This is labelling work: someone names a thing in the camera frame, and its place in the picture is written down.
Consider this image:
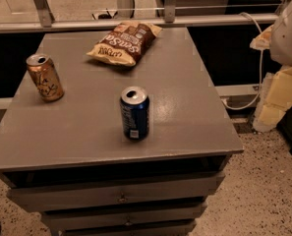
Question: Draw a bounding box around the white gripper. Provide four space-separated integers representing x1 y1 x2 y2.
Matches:
250 0 292 132

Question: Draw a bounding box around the orange soda can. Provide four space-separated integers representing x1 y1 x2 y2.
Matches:
27 54 64 102

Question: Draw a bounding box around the blue soda can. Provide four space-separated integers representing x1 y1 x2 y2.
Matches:
120 87 149 140

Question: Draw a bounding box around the top grey drawer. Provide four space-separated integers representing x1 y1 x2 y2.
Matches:
7 171 225 212

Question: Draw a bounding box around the grey drawer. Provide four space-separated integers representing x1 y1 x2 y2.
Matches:
41 202 206 230
63 219 196 236
7 171 225 212

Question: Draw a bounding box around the brown chip bag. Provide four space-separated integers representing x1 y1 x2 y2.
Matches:
88 21 162 67

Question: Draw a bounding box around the middle grey drawer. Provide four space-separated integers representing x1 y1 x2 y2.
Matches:
41 202 206 230

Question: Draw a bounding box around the grey drawer cabinet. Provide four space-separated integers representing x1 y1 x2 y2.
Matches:
0 27 245 236

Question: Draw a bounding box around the bottom grey drawer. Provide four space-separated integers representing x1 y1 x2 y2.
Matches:
63 219 196 236

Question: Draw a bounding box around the white cable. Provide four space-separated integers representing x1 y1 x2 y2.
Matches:
222 11 265 111

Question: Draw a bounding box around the metal railing frame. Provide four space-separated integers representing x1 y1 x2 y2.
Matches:
0 0 277 33

